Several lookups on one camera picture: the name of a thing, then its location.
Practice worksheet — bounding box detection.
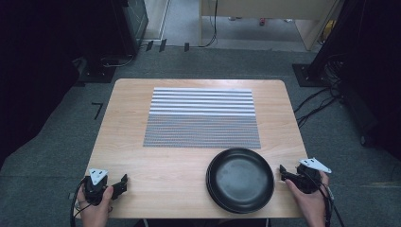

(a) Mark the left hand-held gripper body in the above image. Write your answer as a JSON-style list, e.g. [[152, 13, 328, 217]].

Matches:
[[82, 168, 112, 206]]

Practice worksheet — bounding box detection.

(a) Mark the bundle of black floor cables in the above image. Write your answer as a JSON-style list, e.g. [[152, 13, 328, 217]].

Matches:
[[293, 60, 345, 129]]

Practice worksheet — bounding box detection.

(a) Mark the grey floor cable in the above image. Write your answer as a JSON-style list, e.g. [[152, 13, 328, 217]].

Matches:
[[99, 54, 136, 69]]

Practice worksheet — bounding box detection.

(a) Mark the black stand base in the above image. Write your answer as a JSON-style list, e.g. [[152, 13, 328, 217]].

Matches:
[[77, 56, 117, 84], [291, 62, 335, 88]]

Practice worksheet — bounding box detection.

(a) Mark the black plate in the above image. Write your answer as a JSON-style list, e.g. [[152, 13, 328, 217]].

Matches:
[[207, 147, 275, 213], [205, 157, 253, 215]]

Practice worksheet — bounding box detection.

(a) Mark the person's left hand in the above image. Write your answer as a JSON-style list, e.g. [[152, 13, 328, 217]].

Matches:
[[77, 185, 114, 227]]

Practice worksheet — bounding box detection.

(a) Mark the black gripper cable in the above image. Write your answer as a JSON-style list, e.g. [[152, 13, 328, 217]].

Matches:
[[69, 178, 93, 227], [305, 169, 346, 227]]

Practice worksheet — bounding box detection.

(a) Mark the grey striped placemat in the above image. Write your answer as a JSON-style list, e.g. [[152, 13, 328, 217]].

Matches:
[[143, 87, 262, 149]]

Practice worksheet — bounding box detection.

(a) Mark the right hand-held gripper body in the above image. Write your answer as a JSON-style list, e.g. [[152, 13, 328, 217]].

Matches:
[[294, 157, 333, 195]]

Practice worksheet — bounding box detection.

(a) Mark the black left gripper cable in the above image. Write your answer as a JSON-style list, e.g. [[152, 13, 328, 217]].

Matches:
[[69, 178, 93, 227]]

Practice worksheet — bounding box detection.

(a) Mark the light wooden desk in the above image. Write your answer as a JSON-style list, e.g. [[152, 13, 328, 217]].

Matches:
[[199, 0, 343, 52]]

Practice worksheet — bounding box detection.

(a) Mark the black hanging cable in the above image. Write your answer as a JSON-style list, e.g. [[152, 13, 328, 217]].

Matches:
[[188, 0, 219, 49]]

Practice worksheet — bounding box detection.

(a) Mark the glass door cabinet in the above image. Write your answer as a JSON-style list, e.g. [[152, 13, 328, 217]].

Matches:
[[121, 0, 149, 57]]

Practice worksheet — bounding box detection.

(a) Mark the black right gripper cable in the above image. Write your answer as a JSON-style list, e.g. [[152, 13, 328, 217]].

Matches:
[[305, 169, 346, 227]]

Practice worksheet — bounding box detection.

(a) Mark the person's right hand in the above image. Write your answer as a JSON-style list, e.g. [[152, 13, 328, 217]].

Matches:
[[285, 171, 331, 227]]

